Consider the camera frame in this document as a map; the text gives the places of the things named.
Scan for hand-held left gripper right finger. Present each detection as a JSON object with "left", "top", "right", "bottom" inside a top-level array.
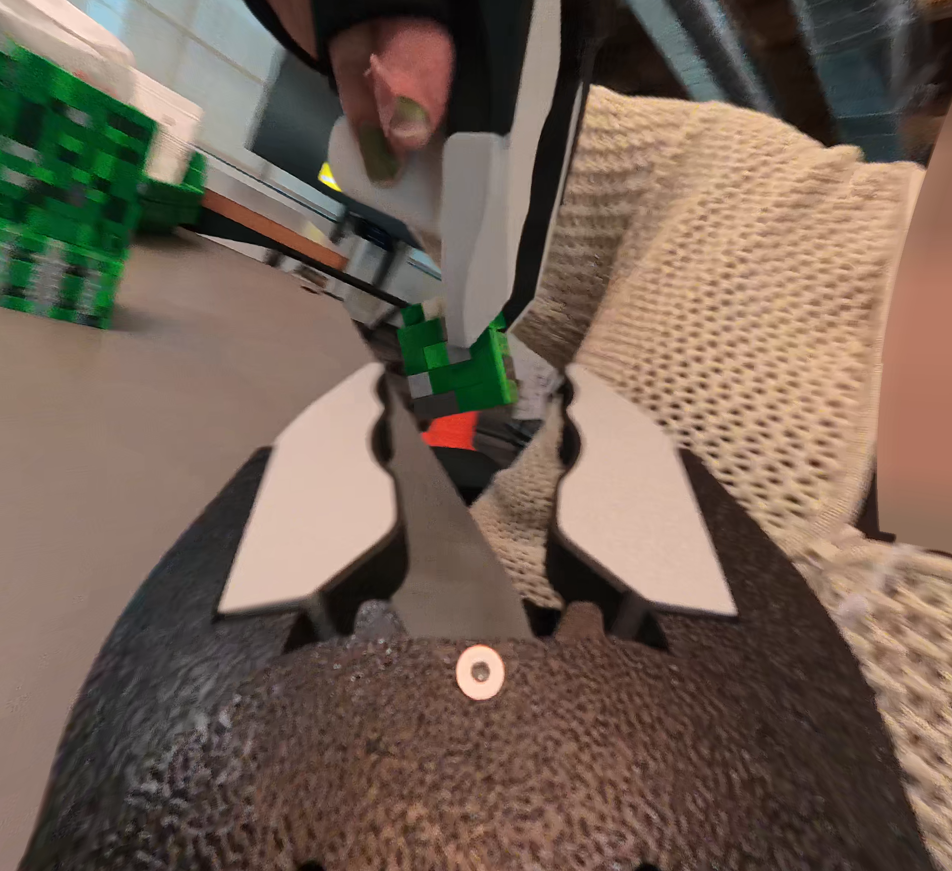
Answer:
[{"left": 552, "top": 362, "right": 739, "bottom": 618}]

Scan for small green brick assembly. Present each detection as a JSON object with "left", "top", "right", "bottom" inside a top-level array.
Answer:
[{"left": 396, "top": 302, "right": 519, "bottom": 418}]

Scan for person's right hand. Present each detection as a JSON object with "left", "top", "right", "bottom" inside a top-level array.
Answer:
[{"left": 247, "top": 0, "right": 456, "bottom": 182}]

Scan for tall green blocky brick figure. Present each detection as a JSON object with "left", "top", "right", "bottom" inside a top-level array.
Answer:
[{"left": 0, "top": 42, "right": 161, "bottom": 329}]

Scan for green plastic bin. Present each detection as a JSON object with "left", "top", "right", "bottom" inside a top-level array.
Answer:
[{"left": 137, "top": 150, "right": 209, "bottom": 232}]

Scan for orange brick separator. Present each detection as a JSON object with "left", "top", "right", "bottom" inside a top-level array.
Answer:
[{"left": 420, "top": 411, "right": 479, "bottom": 452}]

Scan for silver ventilation duct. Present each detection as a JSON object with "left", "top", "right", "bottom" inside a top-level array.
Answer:
[{"left": 632, "top": 0, "right": 774, "bottom": 114}]

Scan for white paper pouch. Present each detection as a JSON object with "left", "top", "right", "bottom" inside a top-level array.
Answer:
[{"left": 130, "top": 71, "right": 203, "bottom": 184}]

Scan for white paper bags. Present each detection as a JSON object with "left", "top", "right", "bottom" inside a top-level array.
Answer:
[{"left": 0, "top": 0, "right": 135, "bottom": 69}]

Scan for large dark wall screen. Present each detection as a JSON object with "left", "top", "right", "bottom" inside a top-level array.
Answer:
[{"left": 249, "top": 53, "right": 351, "bottom": 191}]

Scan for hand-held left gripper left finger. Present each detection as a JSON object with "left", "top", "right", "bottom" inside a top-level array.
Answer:
[{"left": 216, "top": 362, "right": 409, "bottom": 618}]

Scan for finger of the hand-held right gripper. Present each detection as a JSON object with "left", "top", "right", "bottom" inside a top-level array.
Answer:
[
  {"left": 441, "top": 133, "right": 523, "bottom": 350},
  {"left": 504, "top": 0, "right": 584, "bottom": 316}
]

